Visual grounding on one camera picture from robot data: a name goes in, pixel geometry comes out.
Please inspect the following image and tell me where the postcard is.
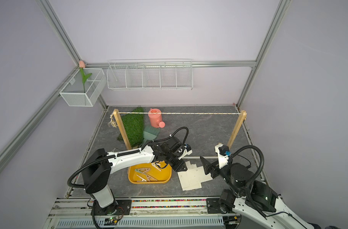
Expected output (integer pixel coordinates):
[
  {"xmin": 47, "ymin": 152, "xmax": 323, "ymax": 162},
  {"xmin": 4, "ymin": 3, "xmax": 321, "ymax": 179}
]
[
  {"xmin": 186, "ymin": 166, "xmax": 213, "ymax": 183},
  {"xmin": 178, "ymin": 172, "xmax": 202, "ymax": 191},
  {"xmin": 185, "ymin": 161, "xmax": 197, "ymax": 170}
]

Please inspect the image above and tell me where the white hook clothespin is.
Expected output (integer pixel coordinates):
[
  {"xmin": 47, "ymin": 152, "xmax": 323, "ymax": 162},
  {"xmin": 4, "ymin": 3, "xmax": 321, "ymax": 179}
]
[
  {"xmin": 151, "ymin": 163, "xmax": 161, "ymax": 171},
  {"xmin": 137, "ymin": 175, "xmax": 147, "ymax": 182}
]

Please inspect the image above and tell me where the beige clothespin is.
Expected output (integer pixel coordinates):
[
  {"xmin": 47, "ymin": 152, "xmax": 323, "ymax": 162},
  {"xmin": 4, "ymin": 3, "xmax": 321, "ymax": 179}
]
[
  {"xmin": 139, "ymin": 168, "xmax": 151, "ymax": 174},
  {"xmin": 146, "ymin": 174, "xmax": 158, "ymax": 182}
]

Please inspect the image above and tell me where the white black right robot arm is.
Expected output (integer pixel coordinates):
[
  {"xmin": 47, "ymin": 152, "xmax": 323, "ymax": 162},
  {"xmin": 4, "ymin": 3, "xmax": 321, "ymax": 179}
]
[{"xmin": 200, "ymin": 157, "xmax": 320, "ymax": 229}]

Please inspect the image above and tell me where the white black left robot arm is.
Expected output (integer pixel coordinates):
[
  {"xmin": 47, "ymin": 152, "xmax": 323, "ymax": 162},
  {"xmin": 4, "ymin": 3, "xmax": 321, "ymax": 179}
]
[{"xmin": 81, "ymin": 136, "xmax": 192, "ymax": 215}]

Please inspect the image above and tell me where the yellow plastic tray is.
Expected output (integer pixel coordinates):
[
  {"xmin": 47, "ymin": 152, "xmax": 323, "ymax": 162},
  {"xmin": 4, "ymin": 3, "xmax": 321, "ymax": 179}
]
[{"xmin": 128, "ymin": 161, "xmax": 172, "ymax": 184}]

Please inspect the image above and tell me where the green dustpan brush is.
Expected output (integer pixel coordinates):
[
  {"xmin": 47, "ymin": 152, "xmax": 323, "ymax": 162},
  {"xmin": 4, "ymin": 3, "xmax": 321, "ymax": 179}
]
[{"xmin": 142, "ymin": 126, "xmax": 161, "ymax": 146}]

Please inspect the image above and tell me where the pink watering can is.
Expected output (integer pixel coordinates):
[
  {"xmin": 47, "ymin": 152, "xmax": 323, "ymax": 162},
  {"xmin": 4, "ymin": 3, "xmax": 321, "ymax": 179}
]
[{"xmin": 148, "ymin": 108, "xmax": 165, "ymax": 128}]

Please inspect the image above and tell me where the green artificial grass mat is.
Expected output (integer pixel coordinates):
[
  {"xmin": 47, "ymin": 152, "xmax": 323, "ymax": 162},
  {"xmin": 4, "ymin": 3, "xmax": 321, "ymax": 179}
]
[{"xmin": 121, "ymin": 107, "xmax": 145, "ymax": 147}]

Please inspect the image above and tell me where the white mesh basket small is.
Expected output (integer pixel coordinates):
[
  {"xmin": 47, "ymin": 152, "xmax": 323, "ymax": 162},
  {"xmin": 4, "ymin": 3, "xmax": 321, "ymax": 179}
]
[{"xmin": 60, "ymin": 68, "xmax": 107, "ymax": 107}]

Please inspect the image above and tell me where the pink artificial tulip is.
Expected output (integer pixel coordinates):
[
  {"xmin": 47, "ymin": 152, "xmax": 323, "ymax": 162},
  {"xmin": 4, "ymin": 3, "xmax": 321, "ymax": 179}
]
[{"xmin": 79, "ymin": 60, "xmax": 92, "ymax": 93}]

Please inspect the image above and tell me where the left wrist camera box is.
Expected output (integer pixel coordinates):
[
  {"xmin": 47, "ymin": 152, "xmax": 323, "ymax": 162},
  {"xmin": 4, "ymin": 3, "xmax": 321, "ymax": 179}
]
[{"xmin": 178, "ymin": 144, "xmax": 193, "ymax": 159}]

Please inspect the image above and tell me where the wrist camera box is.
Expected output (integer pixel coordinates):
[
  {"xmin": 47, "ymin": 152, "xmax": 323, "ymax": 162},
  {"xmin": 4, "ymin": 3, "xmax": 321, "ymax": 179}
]
[
  {"xmin": 178, "ymin": 144, "xmax": 193, "ymax": 159},
  {"xmin": 215, "ymin": 143, "xmax": 231, "ymax": 169}
]

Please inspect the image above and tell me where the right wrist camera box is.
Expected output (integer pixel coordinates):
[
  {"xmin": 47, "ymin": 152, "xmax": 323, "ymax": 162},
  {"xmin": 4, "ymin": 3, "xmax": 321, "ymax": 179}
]
[{"xmin": 215, "ymin": 143, "xmax": 231, "ymax": 169}]

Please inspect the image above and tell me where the wooden drying rack frame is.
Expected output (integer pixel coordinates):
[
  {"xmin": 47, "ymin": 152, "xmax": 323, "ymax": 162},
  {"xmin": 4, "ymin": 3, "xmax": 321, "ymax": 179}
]
[{"xmin": 110, "ymin": 109, "xmax": 247, "ymax": 149}]

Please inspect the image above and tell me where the black corrugated right cable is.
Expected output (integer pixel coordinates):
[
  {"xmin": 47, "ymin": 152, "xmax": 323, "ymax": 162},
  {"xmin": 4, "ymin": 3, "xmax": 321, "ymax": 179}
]
[{"xmin": 228, "ymin": 145, "xmax": 267, "ymax": 219}]

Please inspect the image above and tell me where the black corrugated cable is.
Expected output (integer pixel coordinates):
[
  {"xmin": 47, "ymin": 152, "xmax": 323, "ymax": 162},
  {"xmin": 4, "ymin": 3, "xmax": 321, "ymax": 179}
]
[
  {"xmin": 228, "ymin": 145, "xmax": 267, "ymax": 219},
  {"xmin": 66, "ymin": 126, "xmax": 189, "ymax": 189}
]

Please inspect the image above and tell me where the twine string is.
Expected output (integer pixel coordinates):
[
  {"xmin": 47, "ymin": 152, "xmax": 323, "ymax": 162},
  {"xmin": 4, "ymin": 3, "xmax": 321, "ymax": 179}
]
[{"xmin": 116, "ymin": 111, "xmax": 242, "ymax": 115}]

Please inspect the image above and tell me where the white wire basket long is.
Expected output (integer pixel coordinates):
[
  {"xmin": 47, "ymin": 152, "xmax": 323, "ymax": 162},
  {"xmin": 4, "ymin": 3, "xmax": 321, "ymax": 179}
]
[{"xmin": 107, "ymin": 59, "xmax": 194, "ymax": 90}]

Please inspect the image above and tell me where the black corrugated left cable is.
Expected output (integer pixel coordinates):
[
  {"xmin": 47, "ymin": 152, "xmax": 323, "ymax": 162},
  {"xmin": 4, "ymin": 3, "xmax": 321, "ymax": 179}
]
[{"xmin": 66, "ymin": 126, "xmax": 189, "ymax": 189}]

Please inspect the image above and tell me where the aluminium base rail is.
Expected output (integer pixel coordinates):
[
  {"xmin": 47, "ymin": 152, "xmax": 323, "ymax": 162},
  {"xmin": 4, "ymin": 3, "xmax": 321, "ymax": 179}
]
[{"xmin": 42, "ymin": 195, "xmax": 295, "ymax": 229}]

